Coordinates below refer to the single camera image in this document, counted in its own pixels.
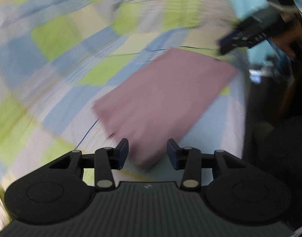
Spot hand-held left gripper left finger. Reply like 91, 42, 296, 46
49, 138, 130, 192

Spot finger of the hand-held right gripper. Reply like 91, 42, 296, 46
220, 39, 252, 55
219, 26, 243, 45

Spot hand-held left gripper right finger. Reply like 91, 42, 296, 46
167, 139, 247, 190

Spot purple pillowcase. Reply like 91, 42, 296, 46
92, 48, 239, 171

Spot person's right hand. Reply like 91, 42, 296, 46
272, 17, 302, 60

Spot person's dark trousers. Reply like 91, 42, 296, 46
250, 115, 302, 230

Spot plaid blanket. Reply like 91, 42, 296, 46
0, 0, 250, 203

